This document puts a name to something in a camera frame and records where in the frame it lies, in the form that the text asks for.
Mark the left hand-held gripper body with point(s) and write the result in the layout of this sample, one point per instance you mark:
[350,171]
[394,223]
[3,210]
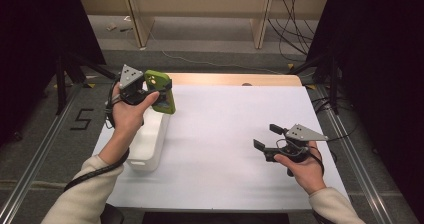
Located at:
[130,75]

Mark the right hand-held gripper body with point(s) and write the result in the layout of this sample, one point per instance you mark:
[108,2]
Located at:
[301,134]

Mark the green cartoon phone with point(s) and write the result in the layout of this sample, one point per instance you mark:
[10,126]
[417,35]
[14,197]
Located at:
[160,80]

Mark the white oblong storage box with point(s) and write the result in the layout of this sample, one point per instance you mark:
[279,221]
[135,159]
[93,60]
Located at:
[150,144]

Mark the person's right hand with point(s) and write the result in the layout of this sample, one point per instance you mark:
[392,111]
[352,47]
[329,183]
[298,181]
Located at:
[306,174]

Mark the person's left hand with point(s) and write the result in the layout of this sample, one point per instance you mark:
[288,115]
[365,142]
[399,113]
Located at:
[128,117]

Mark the white table sheet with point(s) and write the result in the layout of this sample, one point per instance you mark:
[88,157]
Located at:
[250,117]

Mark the yellow tape piece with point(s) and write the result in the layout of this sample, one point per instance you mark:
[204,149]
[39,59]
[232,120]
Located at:
[290,65]
[311,86]
[90,85]

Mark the small black floor item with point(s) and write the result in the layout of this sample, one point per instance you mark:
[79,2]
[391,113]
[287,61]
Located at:
[126,29]

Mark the small white floor item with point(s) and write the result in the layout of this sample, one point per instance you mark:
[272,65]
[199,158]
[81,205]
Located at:
[111,26]

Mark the black metal stand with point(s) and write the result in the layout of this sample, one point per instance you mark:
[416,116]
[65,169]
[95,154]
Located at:
[333,80]
[61,84]

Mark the light wooden shelf unit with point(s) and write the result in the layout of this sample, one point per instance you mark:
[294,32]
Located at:
[200,4]

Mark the dark curtain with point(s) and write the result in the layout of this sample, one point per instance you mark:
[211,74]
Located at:
[33,50]
[383,67]

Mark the dark round object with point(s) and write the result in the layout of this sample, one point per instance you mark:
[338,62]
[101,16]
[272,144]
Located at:
[113,215]

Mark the aluminium floor rail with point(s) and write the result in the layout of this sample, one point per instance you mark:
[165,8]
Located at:
[36,167]
[353,157]

